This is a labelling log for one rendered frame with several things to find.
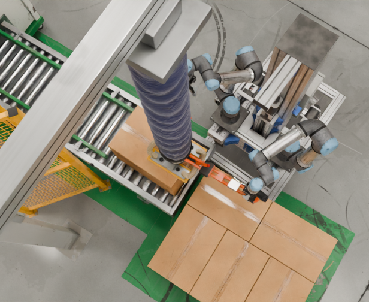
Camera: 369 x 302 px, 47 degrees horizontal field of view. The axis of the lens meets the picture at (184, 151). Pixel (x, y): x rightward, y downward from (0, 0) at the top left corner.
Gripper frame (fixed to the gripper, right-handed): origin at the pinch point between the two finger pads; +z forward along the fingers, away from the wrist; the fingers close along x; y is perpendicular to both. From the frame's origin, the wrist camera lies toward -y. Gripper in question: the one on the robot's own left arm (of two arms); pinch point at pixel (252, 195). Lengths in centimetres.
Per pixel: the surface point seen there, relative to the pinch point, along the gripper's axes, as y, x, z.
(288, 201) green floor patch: -35, -37, 123
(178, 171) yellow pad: 53, 11, 10
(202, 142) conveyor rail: 57, -30, 65
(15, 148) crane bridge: 62, 58, -180
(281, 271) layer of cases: -52, 27, 69
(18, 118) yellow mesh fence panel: 123, 45, -81
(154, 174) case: 70, 19, 29
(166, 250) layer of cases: 35, 62, 70
